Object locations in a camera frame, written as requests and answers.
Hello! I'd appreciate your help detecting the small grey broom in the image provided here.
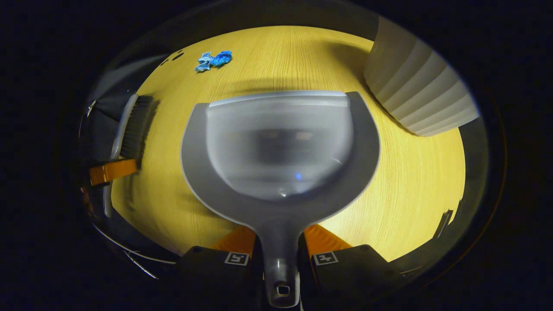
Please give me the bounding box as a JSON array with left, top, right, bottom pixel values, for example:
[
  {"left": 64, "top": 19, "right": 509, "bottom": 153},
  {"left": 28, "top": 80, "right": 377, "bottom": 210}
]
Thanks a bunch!
[{"left": 103, "top": 93, "right": 158, "bottom": 219}]

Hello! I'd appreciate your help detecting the grey dustpan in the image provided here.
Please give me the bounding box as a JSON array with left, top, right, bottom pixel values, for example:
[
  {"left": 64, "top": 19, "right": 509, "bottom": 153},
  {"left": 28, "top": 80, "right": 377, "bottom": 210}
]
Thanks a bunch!
[{"left": 181, "top": 90, "right": 381, "bottom": 308}]

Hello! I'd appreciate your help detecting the thin cable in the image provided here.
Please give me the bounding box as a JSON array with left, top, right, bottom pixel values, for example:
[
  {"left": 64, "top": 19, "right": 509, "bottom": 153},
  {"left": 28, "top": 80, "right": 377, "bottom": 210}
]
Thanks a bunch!
[{"left": 92, "top": 222, "right": 177, "bottom": 265}]

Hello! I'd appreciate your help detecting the light blue paper trash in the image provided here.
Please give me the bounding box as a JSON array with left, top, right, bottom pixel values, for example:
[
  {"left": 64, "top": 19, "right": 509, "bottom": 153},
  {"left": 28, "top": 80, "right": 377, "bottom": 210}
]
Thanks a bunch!
[{"left": 194, "top": 52, "right": 213, "bottom": 73}]

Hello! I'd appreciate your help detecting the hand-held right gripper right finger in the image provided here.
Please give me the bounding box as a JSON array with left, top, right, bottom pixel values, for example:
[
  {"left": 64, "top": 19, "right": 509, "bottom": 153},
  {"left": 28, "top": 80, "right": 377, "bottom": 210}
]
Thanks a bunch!
[{"left": 299, "top": 223, "right": 407, "bottom": 311}]

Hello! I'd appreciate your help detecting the white ribbed garbage bin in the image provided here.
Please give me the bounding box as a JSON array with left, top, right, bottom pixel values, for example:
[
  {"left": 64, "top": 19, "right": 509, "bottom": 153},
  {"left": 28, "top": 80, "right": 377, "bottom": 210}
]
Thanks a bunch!
[{"left": 363, "top": 16, "right": 480, "bottom": 137}]

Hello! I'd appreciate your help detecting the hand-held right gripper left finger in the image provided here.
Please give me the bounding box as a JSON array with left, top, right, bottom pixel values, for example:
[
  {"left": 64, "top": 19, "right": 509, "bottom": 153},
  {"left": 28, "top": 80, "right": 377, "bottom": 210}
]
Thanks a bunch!
[{"left": 173, "top": 225, "right": 265, "bottom": 311}]

